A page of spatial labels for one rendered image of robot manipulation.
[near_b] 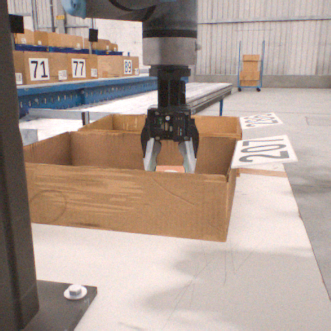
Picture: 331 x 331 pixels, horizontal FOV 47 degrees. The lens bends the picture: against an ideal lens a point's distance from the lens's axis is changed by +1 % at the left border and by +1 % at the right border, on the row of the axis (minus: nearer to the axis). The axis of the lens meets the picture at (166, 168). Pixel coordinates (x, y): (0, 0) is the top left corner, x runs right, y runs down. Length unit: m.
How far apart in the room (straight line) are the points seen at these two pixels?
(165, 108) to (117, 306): 0.32
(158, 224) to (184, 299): 0.16
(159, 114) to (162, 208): 0.16
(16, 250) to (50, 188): 0.26
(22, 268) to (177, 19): 0.42
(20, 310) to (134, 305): 0.11
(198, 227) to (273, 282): 0.14
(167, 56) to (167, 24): 0.05
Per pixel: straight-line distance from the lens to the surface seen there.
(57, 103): 2.23
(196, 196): 0.54
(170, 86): 0.63
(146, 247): 0.54
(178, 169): 0.73
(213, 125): 1.12
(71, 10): 0.56
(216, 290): 0.45
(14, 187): 0.35
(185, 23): 0.62
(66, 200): 0.60
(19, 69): 2.03
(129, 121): 1.16
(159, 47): 0.61
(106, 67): 3.14
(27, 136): 1.22
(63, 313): 0.41
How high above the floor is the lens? 1.00
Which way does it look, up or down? 16 degrees down
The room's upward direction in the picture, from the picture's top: straight up
